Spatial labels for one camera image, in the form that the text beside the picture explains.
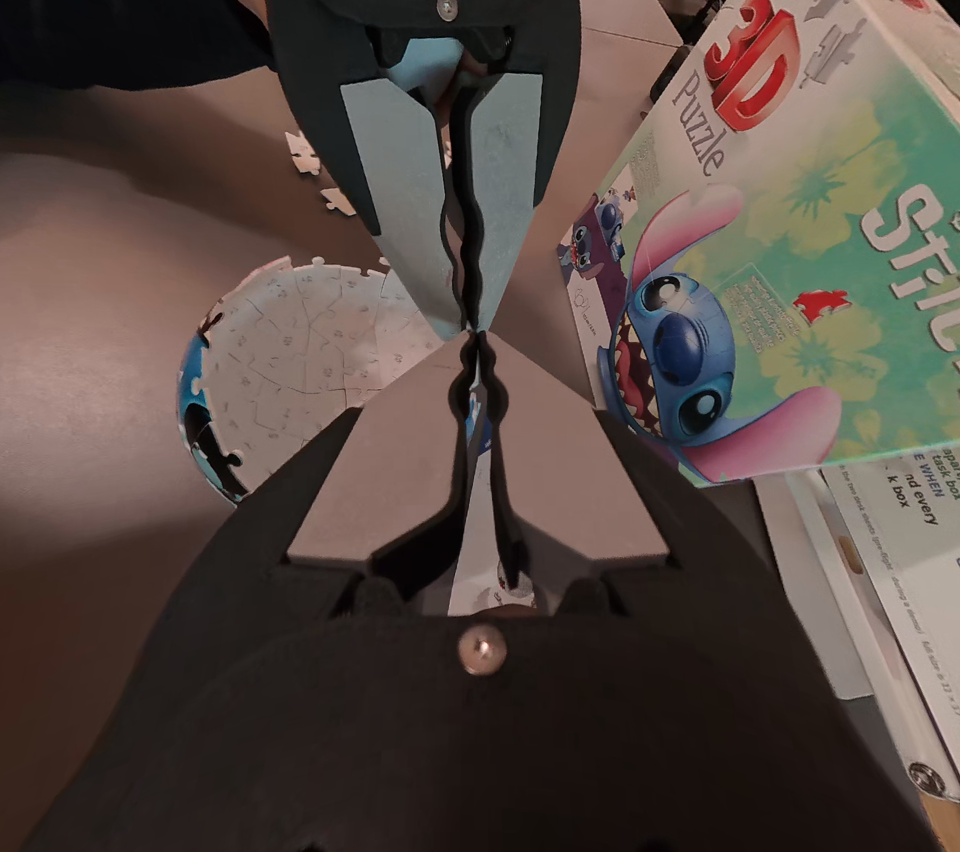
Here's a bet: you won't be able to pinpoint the colourful cardboard puzzle box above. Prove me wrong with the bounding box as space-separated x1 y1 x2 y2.
556 0 960 490

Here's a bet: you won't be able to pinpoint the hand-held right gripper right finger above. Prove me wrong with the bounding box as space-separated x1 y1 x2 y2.
483 332 671 613

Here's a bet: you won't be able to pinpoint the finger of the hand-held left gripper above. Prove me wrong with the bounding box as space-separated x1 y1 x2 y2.
339 78 471 336
447 72 546 334

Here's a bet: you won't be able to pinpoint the partly built puzzle ball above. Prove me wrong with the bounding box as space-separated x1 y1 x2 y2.
177 255 453 505

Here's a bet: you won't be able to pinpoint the puzzle pieces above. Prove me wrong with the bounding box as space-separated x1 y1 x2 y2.
285 131 359 218

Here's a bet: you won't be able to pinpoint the white paper leaflet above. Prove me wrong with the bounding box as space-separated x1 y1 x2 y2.
448 387 543 617

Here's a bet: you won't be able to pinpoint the black box device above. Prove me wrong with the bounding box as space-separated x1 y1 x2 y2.
648 44 686 105

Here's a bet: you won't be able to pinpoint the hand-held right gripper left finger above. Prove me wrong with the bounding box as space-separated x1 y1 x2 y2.
285 332 475 600

